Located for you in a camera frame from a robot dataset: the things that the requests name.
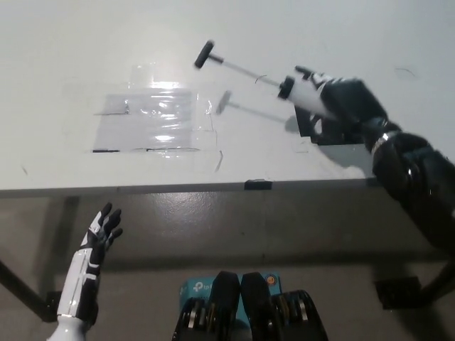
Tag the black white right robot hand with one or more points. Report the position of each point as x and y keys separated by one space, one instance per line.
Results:
x=352 y=99

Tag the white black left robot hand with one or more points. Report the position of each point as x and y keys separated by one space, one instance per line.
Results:
x=83 y=273

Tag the small white air pump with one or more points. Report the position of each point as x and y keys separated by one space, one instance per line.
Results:
x=305 y=94

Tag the black table leg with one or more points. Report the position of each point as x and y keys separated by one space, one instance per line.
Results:
x=21 y=287
x=439 y=284

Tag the teal cardboard box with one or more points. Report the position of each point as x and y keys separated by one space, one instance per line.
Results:
x=197 y=287

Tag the clear plastic sheet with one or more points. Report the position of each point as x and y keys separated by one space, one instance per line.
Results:
x=142 y=122

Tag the black pump holder frame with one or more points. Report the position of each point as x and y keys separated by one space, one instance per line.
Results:
x=332 y=133

